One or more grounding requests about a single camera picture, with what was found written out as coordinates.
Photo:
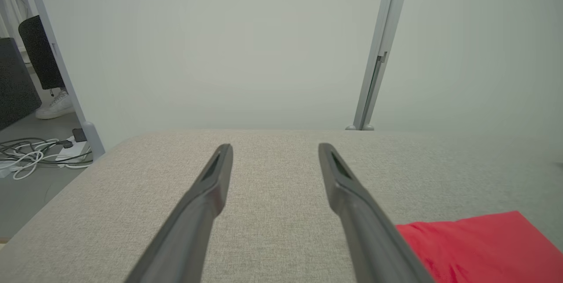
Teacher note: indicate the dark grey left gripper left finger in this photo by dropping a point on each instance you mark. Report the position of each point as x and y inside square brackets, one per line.
[193, 221]

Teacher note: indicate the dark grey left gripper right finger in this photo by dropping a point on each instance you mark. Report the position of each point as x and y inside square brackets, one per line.
[365, 234]

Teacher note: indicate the red garment with white sleeves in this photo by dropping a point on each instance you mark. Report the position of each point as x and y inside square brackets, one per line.
[484, 248]

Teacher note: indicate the grey fabric sofa seat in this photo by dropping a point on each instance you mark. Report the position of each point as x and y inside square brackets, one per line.
[272, 230]

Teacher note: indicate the white power strip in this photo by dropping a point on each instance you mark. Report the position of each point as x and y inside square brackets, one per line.
[72, 151]

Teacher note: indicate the black power adapter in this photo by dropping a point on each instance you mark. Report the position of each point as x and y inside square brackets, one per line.
[79, 135]

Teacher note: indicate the white sneaker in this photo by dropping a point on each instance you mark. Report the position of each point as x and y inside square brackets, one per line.
[55, 107]

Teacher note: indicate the grey table leg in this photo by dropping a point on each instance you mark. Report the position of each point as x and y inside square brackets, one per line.
[57, 54]

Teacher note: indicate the black trouser leg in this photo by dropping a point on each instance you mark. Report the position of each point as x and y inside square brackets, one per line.
[39, 49]

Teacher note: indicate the grey double partition post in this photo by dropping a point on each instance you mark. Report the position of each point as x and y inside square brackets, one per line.
[382, 32]

